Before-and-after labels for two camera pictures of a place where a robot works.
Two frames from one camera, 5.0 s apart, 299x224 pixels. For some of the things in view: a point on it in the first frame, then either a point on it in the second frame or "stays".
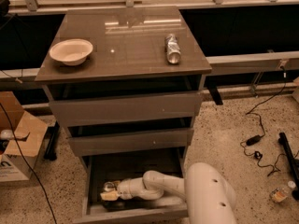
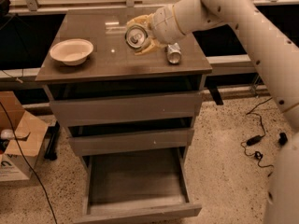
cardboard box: x=21 y=134 stays
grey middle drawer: x=90 y=146 stays
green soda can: x=108 y=186 → x=135 y=36
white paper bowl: x=72 y=51 stays
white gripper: x=125 y=189 → x=163 y=24
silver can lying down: x=172 y=49 stays
